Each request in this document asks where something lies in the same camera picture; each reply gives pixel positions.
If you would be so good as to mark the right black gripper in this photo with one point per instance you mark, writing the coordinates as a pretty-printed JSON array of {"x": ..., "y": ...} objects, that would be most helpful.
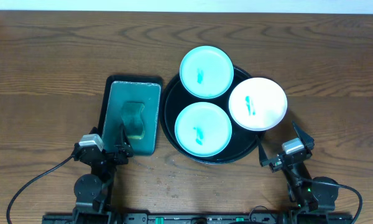
[{"x": 275, "y": 163}]

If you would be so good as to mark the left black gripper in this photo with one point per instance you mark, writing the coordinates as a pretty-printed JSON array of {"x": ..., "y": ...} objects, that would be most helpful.
[{"x": 109, "y": 154}]

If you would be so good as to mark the green yellow sponge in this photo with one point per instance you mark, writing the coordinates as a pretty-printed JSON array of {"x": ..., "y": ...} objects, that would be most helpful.
[{"x": 131, "y": 114}]

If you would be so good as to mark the white plate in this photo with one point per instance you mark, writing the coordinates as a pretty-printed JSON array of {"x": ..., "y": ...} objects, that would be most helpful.
[{"x": 257, "y": 104}]

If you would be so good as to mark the mint plate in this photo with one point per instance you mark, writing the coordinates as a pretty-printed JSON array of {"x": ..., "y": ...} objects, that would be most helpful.
[
  {"x": 206, "y": 72},
  {"x": 203, "y": 129}
]

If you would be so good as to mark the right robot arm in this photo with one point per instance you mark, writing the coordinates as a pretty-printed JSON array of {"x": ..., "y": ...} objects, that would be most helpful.
[{"x": 313, "y": 196}]

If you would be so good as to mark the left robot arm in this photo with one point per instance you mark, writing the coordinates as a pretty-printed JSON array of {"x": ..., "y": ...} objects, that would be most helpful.
[{"x": 93, "y": 191}]

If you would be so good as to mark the round black tray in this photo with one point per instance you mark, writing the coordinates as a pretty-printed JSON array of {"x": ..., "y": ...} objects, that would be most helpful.
[{"x": 175, "y": 98}]

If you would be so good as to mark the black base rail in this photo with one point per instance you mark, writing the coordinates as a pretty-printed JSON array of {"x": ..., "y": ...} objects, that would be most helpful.
[{"x": 143, "y": 218}]

